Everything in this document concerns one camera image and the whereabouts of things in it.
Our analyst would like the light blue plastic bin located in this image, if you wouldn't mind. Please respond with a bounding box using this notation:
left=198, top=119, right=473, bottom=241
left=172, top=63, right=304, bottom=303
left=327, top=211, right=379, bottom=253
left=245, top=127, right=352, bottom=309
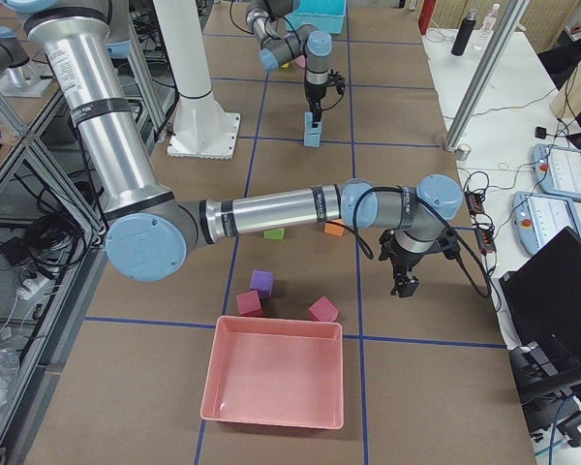
left=286, top=0, right=347, bottom=35

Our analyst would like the blue teach pendant near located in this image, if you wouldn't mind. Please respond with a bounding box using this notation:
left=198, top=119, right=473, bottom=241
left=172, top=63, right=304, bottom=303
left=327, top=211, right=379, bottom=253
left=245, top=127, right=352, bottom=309
left=512, top=191, right=581, bottom=256

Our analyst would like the magenta foam block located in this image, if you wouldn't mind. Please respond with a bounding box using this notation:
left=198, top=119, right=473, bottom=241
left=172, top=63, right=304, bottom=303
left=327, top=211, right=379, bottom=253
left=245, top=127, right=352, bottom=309
left=235, top=291, right=263, bottom=318
left=308, top=296, right=339, bottom=322

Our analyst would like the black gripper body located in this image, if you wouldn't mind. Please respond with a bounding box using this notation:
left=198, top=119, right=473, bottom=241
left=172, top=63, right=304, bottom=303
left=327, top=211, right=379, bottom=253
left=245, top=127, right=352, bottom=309
left=378, top=230, right=458, bottom=277
left=304, top=80, right=327, bottom=112

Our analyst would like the aluminium frame post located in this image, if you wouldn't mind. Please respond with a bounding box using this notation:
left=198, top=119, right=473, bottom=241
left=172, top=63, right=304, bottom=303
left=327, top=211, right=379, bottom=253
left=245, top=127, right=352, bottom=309
left=443, top=0, right=530, bottom=152

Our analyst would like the clear plastic bottle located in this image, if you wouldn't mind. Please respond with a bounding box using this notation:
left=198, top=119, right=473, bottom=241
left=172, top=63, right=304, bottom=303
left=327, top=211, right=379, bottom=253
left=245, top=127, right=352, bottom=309
left=479, top=3, right=501, bottom=39

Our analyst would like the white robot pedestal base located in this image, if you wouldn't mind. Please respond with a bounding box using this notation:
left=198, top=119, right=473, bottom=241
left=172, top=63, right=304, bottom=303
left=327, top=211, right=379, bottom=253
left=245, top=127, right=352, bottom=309
left=154, top=0, right=241, bottom=160

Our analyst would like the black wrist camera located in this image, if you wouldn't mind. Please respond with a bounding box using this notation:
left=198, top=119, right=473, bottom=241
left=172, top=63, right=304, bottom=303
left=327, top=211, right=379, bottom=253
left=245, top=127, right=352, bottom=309
left=327, top=70, right=346, bottom=97

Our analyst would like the orange foam block right side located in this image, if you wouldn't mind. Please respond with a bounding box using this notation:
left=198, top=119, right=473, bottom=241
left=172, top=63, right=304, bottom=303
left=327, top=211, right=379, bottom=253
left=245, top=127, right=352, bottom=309
left=323, top=219, right=346, bottom=237

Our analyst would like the purple foam block right side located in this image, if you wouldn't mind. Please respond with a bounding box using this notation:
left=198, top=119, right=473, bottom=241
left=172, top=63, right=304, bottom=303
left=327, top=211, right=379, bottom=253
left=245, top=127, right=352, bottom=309
left=250, top=270, right=275, bottom=299

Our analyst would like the red plastic bin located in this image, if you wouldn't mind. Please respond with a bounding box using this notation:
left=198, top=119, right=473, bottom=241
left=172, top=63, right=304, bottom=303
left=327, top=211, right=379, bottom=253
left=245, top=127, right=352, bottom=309
left=200, top=316, right=344, bottom=430

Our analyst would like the green foam block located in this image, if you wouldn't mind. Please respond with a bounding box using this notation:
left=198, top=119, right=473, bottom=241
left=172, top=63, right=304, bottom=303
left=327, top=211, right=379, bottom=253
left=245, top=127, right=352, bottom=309
left=263, top=228, right=286, bottom=240

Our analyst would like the black water bottle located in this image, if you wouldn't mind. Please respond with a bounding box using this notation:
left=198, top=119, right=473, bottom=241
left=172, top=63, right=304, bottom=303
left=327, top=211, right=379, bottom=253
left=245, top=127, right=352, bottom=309
left=450, top=9, right=477, bottom=56

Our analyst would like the blue teach pendant far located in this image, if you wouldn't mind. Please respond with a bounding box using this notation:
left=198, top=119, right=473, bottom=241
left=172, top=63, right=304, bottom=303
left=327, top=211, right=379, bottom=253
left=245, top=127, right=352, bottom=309
left=531, top=144, right=581, bottom=202

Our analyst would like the person in black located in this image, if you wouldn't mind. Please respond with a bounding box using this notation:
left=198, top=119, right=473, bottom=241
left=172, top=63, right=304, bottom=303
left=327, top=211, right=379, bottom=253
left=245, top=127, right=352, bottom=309
left=537, top=20, right=581, bottom=89

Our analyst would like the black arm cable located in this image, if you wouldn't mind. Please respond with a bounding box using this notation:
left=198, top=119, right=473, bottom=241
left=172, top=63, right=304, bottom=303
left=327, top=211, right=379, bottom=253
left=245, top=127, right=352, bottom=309
left=351, top=186, right=494, bottom=297
left=228, top=0, right=348, bottom=112

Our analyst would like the blue teach pendant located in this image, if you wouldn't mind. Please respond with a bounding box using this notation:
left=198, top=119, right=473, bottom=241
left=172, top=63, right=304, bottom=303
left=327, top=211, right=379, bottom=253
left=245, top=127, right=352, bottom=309
left=531, top=144, right=581, bottom=202
left=512, top=191, right=581, bottom=256

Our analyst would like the black laptop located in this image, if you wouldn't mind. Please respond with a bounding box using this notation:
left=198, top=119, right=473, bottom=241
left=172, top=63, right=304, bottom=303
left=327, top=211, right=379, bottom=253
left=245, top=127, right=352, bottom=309
left=500, top=227, right=581, bottom=362

